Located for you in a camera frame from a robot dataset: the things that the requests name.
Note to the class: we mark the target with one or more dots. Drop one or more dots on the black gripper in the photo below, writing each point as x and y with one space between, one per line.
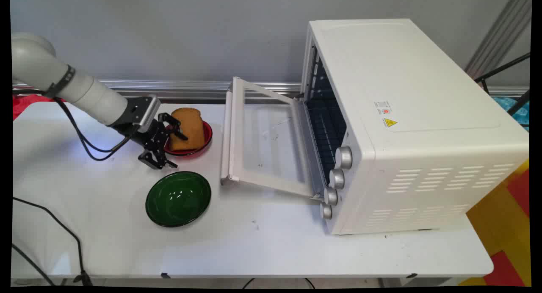
149 137

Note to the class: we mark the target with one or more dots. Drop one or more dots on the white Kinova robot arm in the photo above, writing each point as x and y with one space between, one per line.
63 83

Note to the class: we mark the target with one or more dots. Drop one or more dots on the brown bread slice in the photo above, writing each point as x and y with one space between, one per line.
188 128

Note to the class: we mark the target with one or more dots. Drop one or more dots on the red plate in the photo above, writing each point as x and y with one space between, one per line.
205 141

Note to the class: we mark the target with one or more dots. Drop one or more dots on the green bowl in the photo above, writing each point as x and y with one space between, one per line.
178 198

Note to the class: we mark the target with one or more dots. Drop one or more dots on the glass oven door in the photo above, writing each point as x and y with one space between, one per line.
264 140

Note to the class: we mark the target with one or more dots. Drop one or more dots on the red cloth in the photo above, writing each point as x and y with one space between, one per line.
25 104

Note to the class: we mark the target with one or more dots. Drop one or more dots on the silver oven knob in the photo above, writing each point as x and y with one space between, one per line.
326 211
330 196
344 157
337 178

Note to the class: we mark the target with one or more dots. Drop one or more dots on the white toaster oven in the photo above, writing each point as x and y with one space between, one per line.
415 128

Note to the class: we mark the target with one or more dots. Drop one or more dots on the black metal stand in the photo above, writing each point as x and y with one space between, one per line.
504 79

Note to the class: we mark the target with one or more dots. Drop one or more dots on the blue patterned bag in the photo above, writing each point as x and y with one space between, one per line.
514 109

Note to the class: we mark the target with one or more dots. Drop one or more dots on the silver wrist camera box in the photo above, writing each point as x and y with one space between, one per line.
147 110

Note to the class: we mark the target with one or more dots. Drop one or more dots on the aluminium wall rail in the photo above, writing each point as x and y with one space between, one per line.
178 89

